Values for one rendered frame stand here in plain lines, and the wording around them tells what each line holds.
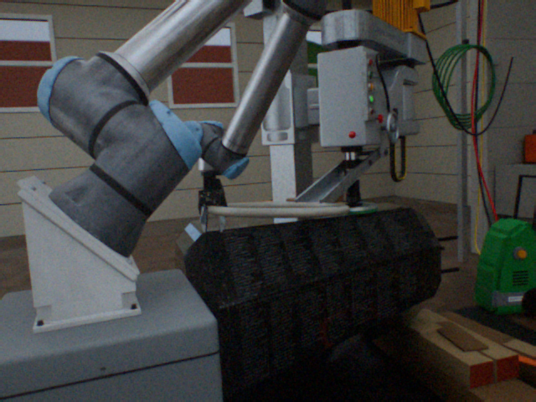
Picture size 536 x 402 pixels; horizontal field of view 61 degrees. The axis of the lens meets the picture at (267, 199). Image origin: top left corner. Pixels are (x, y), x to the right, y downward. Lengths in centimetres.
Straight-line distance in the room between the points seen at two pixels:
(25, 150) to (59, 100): 703
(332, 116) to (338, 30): 36
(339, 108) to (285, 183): 90
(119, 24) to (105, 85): 726
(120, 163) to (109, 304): 26
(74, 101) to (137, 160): 18
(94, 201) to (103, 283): 15
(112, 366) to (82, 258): 19
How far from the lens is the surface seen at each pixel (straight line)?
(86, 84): 99
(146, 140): 90
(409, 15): 278
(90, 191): 89
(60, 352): 82
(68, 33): 819
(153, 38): 106
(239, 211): 139
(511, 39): 500
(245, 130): 134
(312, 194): 192
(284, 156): 282
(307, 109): 279
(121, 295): 89
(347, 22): 209
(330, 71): 211
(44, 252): 87
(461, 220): 451
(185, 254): 186
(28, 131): 802
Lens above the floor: 114
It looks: 7 degrees down
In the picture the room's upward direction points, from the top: 3 degrees counter-clockwise
